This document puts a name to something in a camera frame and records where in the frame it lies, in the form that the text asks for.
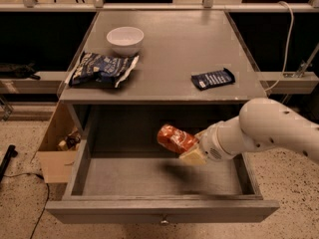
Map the black object on shelf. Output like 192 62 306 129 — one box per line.
0 63 41 80

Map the open grey top drawer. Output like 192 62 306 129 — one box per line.
46 138 279 224

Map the blue chip bag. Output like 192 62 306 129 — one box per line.
69 52 140 88

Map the black bar on floor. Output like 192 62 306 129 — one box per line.
0 144 18 182

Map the crushed red coke can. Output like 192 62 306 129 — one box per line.
157 124 198 154

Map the black floor cable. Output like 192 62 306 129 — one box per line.
3 172 51 239

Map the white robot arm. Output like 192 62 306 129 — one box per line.
179 98 319 165

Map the grey wooden cabinet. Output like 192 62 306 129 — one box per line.
61 10 266 130

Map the white ceramic bowl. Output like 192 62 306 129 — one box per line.
107 27 145 56

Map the white cable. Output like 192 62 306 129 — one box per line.
264 0 296 93

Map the cardboard box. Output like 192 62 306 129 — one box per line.
37 103 81 183

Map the dark blue snack bar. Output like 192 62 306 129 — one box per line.
191 68 235 91

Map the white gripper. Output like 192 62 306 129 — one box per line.
179 122 234 165

